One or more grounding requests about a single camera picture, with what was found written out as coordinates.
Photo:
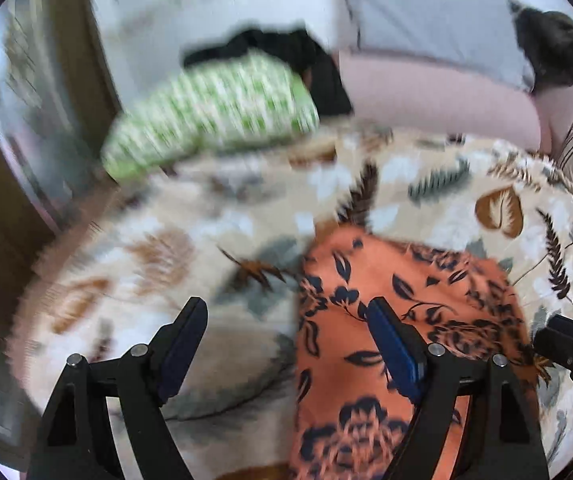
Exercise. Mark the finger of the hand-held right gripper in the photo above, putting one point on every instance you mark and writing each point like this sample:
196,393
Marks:
566,345

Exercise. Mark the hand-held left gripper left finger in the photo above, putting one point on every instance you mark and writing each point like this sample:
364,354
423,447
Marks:
184,345

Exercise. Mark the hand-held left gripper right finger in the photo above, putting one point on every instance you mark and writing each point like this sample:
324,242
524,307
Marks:
391,347

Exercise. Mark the orange floral cloth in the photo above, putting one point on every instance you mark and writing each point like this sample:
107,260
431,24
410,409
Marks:
346,330

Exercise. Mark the leaf print blanket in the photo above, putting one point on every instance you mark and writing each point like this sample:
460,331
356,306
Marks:
206,240

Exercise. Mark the green patterned pillow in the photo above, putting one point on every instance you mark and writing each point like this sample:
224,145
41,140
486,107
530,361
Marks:
206,110

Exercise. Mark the pink pillow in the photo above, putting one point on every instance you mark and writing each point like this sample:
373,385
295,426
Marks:
441,100

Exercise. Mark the black garment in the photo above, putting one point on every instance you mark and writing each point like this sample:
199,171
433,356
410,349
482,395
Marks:
326,80

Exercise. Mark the dark furry cloth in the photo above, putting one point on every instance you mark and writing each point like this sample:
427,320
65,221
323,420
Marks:
551,45

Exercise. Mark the grey pillow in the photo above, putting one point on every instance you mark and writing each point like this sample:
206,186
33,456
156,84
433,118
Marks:
426,15

